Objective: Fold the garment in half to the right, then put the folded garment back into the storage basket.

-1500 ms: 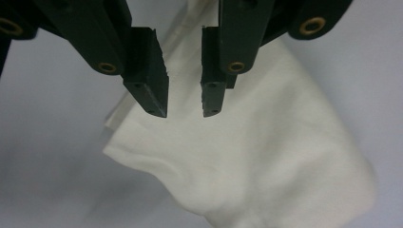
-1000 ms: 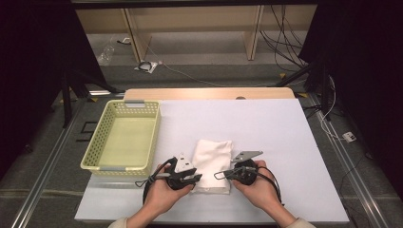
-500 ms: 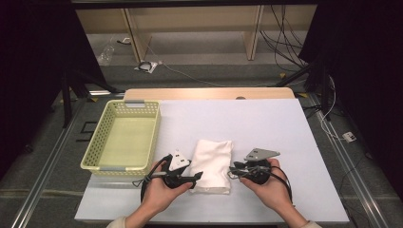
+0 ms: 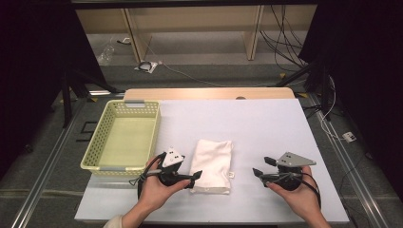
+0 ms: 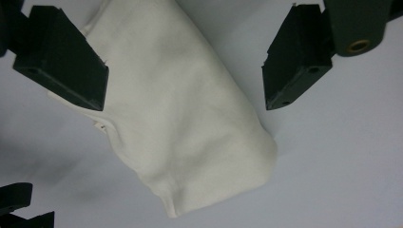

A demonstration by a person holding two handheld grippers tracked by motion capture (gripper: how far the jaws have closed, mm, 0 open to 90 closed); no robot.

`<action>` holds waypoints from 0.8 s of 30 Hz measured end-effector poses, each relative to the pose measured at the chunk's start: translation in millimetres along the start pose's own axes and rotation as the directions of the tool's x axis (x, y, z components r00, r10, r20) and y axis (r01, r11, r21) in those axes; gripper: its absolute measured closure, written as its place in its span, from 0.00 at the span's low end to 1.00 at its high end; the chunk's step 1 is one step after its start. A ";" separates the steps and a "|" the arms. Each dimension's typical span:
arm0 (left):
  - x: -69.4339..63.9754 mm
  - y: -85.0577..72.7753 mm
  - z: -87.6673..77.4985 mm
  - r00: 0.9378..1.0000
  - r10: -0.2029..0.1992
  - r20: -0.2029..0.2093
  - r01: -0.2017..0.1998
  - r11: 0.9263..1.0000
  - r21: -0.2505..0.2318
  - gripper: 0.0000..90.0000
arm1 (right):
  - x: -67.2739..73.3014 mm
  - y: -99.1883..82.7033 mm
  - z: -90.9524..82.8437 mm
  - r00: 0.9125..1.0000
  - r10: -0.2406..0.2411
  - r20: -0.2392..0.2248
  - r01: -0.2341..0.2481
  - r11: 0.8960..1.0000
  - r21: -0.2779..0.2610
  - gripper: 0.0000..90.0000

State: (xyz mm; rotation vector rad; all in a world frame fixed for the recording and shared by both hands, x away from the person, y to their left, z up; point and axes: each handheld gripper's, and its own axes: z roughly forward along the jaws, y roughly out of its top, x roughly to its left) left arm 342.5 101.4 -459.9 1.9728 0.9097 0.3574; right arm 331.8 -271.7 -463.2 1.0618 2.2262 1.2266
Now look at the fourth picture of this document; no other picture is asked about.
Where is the white table mat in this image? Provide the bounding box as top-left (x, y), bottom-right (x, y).
top-left (74, 98), bottom-right (350, 224)

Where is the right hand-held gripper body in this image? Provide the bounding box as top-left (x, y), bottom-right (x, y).
top-left (261, 151), bottom-right (317, 192)

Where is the plastic bag with black cable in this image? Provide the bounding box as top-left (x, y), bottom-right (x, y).
top-left (134, 60), bottom-right (159, 74)

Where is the right hand-held gripper cable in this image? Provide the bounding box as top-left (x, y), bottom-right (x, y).
top-left (299, 172), bottom-right (322, 211)

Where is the white adapter cable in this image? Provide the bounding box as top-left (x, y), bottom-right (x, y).
top-left (319, 75), bottom-right (347, 141)

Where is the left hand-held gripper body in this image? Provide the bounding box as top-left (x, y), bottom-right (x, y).
top-left (157, 146), bottom-right (195, 188)

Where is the white power adapter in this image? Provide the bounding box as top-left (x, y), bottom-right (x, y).
top-left (341, 131), bottom-right (357, 143)

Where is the person's left hand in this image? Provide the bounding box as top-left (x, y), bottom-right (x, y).
top-left (137, 154), bottom-right (193, 214)

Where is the clear plastic bag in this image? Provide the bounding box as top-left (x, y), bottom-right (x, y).
top-left (96, 44), bottom-right (116, 67)

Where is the left hand-held gripper cable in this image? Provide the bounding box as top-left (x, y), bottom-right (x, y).
top-left (128, 151), bottom-right (167, 201)

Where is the person's right hand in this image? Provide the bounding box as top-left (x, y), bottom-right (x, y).
top-left (265, 165), bottom-right (321, 222)

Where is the black curtain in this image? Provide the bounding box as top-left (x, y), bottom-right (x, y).
top-left (298, 0), bottom-right (403, 201)
top-left (0, 0), bottom-right (107, 179)

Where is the light wooden desk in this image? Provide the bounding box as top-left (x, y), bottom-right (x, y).
top-left (75, 4), bottom-right (317, 63)

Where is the bundle of black cables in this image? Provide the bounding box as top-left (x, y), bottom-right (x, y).
top-left (259, 4), bottom-right (313, 72)

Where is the pale green plastic basket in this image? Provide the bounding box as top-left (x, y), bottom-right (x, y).
top-left (80, 99), bottom-right (162, 178)

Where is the white baby shirt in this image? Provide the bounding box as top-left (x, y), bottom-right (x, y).
top-left (189, 139), bottom-right (236, 196)

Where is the thin white floor cable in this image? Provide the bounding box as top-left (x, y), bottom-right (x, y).
top-left (147, 47), bottom-right (286, 88)

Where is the hand-held gripper cable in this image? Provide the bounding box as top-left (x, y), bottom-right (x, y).
top-left (128, 151), bottom-right (167, 201)
top-left (299, 172), bottom-right (322, 211)

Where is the aluminium floor rail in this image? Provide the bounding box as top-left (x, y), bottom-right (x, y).
top-left (308, 93), bottom-right (392, 228)
top-left (10, 98), bottom-right (88, 228)

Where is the black metal stand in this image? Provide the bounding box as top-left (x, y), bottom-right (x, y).
top-left (275, 56), bottom-right (333, 122)
top-left (60, 69), bottom-right (125, 128)

